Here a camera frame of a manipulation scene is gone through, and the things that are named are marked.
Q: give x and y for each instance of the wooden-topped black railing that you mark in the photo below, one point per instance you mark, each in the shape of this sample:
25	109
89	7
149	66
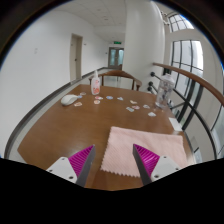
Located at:
186	76

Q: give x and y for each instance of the wooden chair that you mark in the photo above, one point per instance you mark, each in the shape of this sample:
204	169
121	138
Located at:
116	73

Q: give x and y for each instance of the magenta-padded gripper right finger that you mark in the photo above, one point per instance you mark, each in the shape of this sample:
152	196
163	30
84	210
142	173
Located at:
150	161

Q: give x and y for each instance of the white bottle with pink label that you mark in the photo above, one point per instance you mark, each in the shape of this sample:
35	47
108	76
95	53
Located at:
95	86

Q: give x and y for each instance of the white side door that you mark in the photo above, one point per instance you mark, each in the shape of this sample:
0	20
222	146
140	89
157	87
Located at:
74	58

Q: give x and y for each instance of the small sticker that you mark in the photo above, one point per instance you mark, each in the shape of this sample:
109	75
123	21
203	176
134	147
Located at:
99	97
109	97
130	109
146	106
120	98
133	102
152	114
78	104
97	102
136	107
82	93

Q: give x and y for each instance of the pink towel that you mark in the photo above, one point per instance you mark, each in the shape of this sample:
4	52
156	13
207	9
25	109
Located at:
120	150

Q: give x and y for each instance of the white computer mouse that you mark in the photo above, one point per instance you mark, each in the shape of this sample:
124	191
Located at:
69	99

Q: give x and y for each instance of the glass double door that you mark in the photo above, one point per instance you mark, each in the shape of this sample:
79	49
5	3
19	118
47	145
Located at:
116	57

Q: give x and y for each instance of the large framed window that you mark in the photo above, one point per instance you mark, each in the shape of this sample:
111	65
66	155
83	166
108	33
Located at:
186	53

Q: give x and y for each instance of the green exit sign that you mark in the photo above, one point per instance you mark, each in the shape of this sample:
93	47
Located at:
117	42

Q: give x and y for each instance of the white paper card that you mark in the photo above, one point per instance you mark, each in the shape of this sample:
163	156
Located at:
175	124

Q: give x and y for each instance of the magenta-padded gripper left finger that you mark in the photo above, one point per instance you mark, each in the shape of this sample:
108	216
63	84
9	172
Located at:
78	161

